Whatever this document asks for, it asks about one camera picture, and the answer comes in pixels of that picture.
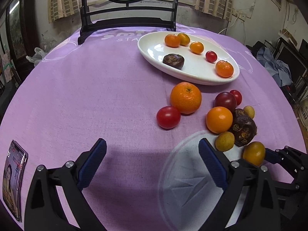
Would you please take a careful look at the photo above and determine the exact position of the yellow-orange kumquat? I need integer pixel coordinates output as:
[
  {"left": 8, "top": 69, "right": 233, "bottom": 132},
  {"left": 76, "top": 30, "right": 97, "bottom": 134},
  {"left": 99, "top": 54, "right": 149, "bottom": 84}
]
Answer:
[{"left": 177, "top": 33, "right": 190, "bottom": 46}]

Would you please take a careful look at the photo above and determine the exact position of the yellow-orange tomato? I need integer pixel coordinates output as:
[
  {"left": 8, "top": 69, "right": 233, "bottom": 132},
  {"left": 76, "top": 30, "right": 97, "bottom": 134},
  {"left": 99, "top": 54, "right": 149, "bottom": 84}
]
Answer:
[{"left": 243, "top": 141, "right": 266, "bottom": 166}]

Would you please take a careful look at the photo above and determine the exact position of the dark purple tomato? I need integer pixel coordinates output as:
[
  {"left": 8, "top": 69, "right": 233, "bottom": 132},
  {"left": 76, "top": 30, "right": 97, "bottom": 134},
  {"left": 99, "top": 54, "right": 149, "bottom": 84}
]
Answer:
[{"left": 214, "top": 92, "right": 237, "bottom": 112}]

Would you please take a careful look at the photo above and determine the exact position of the large red tomato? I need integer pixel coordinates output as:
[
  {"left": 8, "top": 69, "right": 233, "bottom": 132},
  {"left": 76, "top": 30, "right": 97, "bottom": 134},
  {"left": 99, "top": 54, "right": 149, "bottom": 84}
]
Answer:
[{"left": 156, "top": 106, "right": 181, "bottom": 129}]

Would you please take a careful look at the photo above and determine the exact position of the small mandarin orange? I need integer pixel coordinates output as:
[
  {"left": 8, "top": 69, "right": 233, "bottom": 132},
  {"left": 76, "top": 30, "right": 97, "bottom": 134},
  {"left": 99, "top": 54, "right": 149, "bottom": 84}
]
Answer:
[
  {"left": 215, "top": 60, "right": 234, "bottom": 78},
  {"left": 165, "top": 34, "right": 181, "bottom": 48}
]

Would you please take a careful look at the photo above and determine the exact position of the purple tablecloth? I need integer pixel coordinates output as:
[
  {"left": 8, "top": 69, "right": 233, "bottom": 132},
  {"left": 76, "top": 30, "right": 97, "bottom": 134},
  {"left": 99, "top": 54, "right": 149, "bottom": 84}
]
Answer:
[{"left": 0, "top": 25, "right": 307, "bottom": 231}]

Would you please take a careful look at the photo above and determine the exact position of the small dark water chestnut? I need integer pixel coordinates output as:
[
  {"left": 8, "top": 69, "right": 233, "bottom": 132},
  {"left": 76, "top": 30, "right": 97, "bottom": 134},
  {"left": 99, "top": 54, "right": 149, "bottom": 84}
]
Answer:
[{"left": 233, "top": 108, "right": 245, "bottom": 121}]

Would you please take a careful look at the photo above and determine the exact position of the dark brown water chestnut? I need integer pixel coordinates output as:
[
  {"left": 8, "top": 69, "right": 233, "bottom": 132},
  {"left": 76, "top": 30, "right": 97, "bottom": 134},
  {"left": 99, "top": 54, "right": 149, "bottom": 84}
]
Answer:
[{"left": 162, "top": 54, "right": 185, "bottom": 70}]

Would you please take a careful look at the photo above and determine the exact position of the smooth orange tomato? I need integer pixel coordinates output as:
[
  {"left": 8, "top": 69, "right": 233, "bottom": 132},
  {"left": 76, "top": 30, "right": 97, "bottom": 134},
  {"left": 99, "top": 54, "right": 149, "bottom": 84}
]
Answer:
[{"left": 206, "top": 106, "right": 233, "bottom": 134}]

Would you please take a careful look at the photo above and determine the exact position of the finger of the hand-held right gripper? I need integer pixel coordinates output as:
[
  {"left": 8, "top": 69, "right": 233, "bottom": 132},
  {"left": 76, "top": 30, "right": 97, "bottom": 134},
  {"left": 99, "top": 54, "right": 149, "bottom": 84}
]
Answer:
[
  {"left": 271, "top": 180, "right": 301, "bottom": 193},
  {"left": 264, "top": 146, "right": 308, "bottom": 182}
]

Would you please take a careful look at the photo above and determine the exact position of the black metal rack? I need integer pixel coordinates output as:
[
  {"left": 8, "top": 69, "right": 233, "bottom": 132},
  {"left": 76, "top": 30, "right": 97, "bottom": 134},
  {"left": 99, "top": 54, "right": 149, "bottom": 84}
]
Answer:
[{"left": 274, "top": 38, "right": 308, "bottom": 103}]

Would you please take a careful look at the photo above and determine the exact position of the dark wooden cabinet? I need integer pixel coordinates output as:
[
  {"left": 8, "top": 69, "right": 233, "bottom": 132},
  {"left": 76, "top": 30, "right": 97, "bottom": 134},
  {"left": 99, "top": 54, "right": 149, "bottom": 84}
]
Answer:
[{"left": 0, "top": 0, "right": 36, "bottom": 62}]

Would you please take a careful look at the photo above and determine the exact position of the smartphone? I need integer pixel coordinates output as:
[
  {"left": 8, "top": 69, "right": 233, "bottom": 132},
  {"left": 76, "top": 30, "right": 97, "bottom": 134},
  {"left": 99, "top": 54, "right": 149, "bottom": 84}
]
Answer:
[{"left": 2, "top": 140, "right": 29, "bottom": 222}]

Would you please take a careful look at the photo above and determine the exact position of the red cherry tomato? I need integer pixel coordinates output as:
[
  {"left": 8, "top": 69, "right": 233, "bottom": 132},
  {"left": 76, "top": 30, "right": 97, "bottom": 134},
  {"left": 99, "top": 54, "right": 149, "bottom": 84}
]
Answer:
[
  {"left": 229, "top": 90, "right": 242, "bottom": 106},
  {"left": 205, "top": 51, "right": 218, "bottom": 63}
]

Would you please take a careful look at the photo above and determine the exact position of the large dark water chestnut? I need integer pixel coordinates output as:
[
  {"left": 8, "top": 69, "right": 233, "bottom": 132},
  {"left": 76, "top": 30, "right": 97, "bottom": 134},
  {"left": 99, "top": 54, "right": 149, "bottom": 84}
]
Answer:
[{"left": 228, "top": 116, "right": 257, "bottom": 147}]

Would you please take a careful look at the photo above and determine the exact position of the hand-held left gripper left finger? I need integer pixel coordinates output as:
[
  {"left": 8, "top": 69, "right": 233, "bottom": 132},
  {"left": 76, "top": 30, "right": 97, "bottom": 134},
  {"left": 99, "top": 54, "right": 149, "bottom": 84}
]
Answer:
[{"left": 24, "top": 138, "right": 107, "bottom": 231}]

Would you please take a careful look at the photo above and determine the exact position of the blue clothes pile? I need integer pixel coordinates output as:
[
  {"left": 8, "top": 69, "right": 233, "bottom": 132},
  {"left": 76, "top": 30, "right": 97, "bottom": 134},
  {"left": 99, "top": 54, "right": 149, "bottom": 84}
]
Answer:
[{"left": 256, "top": 46, "right": 293, "bottom": 87}]

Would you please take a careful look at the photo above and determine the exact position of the small smooth orange fruit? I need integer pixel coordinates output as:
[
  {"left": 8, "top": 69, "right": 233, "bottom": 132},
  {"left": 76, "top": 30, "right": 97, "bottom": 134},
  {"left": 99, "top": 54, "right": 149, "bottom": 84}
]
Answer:
[{"left": 189, "top": 41, "right": 204, "bottom": 54}]

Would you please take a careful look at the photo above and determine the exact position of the white oval plate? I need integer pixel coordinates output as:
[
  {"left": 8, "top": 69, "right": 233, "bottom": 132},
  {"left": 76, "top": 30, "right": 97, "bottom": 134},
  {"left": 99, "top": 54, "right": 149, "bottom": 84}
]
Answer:
[{"left": 137, "top": 31, "right": 240, "bottom": 85}]

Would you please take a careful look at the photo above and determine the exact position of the cardboard box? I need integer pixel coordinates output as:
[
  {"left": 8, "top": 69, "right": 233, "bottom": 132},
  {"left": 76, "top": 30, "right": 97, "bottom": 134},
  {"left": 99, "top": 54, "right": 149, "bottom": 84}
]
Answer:
[{"left": 279, "top": 29, "right": 298, "bottom": 47}]

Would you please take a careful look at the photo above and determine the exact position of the white plastic bag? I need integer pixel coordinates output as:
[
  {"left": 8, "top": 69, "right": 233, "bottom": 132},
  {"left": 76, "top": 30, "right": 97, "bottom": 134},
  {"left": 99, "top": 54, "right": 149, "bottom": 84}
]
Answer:
[{"left": 26, "top": 47, "right": 46, "bottom": 67}]

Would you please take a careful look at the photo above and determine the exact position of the large orange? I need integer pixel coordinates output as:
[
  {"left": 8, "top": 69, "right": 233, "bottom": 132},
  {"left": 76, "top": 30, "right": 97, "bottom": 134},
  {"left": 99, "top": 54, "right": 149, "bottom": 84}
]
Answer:
[{"left": 170, "top": 82, "right": 202, "bottom": 114}]

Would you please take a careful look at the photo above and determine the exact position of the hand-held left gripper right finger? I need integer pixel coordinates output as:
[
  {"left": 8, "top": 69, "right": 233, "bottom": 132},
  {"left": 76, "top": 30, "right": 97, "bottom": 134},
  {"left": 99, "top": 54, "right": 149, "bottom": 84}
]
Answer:
[{"left": 198, "top": 138, "right": 282, "bottom": 231}]

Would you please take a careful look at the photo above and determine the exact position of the white power cable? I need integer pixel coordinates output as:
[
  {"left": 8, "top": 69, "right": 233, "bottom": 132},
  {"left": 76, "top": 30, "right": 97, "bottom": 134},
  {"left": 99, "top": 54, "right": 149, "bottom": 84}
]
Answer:
[{"left": 218, "top": 17, "right": 241, "bottom": 35}]

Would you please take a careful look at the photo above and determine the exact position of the yellow longan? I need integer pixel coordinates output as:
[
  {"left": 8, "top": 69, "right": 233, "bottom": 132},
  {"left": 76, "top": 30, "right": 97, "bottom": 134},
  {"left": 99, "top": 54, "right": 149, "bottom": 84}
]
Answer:
[
  {"left": 215, "top": 131, "right": 235, "bottom": 151},
  {"left": 243, "top": 105, "right": 255, "bottom": 118}
]

